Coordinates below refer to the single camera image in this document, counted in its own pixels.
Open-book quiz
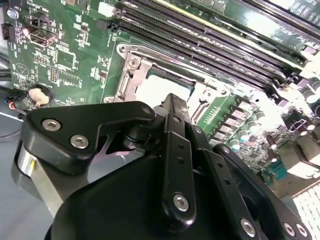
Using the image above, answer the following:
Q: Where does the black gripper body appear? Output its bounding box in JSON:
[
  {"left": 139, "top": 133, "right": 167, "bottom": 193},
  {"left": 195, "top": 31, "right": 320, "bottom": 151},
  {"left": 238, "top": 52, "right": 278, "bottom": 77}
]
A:
[{"left": 42, "top": 156, "right": 241, "bottom": 240}]

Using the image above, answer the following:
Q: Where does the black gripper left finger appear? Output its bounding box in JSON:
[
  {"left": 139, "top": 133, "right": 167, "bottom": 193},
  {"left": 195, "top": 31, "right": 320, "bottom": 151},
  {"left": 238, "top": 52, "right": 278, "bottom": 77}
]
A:
[{"left": 20, "top": 94, "right": 198, "bottom": 222}]

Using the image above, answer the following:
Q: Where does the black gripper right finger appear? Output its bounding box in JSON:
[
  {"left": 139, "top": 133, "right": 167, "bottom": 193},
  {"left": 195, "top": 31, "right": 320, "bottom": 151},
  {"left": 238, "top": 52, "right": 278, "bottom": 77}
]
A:
[{"left": 172, "top": 94, "right": 313, "bottom": 240}]

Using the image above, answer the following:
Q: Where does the metal socket cover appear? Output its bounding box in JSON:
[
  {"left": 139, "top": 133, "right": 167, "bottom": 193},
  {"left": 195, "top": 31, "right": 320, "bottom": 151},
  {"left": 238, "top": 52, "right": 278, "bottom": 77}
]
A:
[{"left": 121, "top": 56, "right": 236, "bottom": 118}]

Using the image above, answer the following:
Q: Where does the metal locking lever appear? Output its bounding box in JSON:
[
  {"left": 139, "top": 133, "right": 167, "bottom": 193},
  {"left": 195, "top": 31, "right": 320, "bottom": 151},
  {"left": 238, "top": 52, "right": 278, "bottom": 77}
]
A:
[{"left": 126, "top": 48, "right": 213, "bottom": 83}]

